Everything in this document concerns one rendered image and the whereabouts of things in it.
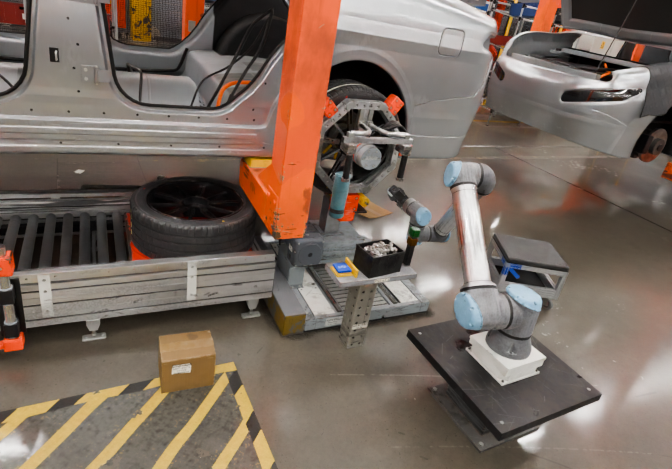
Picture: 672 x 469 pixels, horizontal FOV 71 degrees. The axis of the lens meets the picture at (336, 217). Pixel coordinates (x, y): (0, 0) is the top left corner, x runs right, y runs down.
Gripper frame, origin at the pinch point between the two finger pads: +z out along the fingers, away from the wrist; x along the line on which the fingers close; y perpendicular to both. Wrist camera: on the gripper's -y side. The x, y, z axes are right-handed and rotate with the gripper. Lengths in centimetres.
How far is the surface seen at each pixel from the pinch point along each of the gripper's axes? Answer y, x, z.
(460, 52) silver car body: -25, 87, 21
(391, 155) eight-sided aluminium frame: -11.2, 14.0, 7.9
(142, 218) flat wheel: -84, -107, 5
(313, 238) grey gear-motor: -18, -52, -12
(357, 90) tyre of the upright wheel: -54, 20, 15
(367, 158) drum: -31.6, -1.7, -7.5
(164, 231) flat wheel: -76, -103, -4
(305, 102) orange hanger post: -90, -14, -31
